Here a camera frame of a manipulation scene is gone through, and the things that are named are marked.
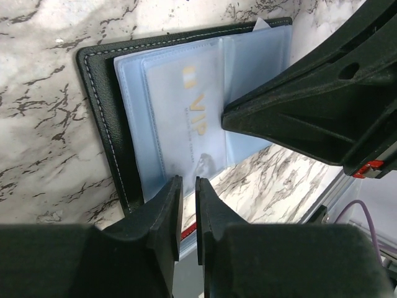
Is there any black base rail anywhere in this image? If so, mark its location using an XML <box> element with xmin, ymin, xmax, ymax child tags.
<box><xmin>301</xmin><ymin>205</ymin><xmax>329</xmax><ymax>224</ymax></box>

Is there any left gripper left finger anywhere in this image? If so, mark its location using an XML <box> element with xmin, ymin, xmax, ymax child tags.
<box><xmin>1</xmin><ymin>176</ymin><xmax>183</xmax><ymax>297</ymax></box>

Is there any red card holder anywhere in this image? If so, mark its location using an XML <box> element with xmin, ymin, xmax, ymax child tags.
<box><xmin>180</xmin><ymin>222</ymin><xmax>197</xmax><ymax>253</ymax></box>

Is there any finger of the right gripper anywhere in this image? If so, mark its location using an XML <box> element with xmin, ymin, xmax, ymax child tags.
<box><xmin>222</xmin><ymin>1</ymin><xmax>396</xmax><ymax>179</ymax></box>

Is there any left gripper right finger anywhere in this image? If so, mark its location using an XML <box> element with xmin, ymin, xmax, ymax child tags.
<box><xmin>195</xmin><ymin>178</ymin><xmax>393</xmax><ymax>297</ymax></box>

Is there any silver VIP card in holder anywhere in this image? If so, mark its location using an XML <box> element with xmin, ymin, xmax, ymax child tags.
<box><xmin>142</xmin><ymin>44</ymin><xmax>226</xmax><ymax>189</ymax></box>

